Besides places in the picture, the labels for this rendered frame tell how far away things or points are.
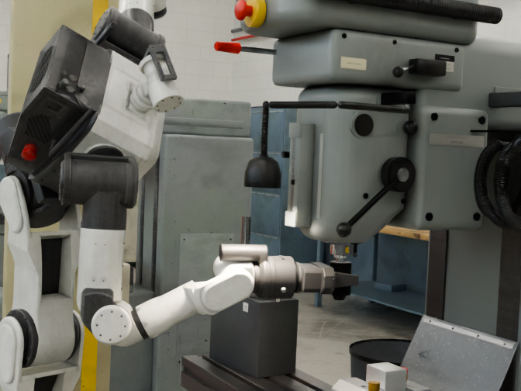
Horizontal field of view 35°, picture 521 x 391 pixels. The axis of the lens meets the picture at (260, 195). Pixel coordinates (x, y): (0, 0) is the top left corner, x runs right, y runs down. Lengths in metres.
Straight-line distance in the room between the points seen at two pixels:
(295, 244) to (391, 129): 7.45
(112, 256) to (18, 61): 1.69
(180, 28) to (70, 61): 9.67
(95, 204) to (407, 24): 0.71
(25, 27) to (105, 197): 1.68
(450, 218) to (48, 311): 0.97
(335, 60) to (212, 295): 0.52
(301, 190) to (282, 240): 7.36
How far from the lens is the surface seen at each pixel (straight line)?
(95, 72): 1.81
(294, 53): 1.72
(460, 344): 2.02
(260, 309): 2.02
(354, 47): 1.63
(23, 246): 2.03
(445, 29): 1.76
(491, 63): 1.86
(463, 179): 1.80
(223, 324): 2.16
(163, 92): 1.73
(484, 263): 1.97
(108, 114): 1.76
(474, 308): 2.01
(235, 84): 11.59
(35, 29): 3.28
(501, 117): 1.88
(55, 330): 2.08
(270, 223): 9.17
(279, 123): 9.06
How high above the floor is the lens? 1.49
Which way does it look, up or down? 3 degrees down
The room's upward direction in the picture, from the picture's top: 2 degrees clockwise
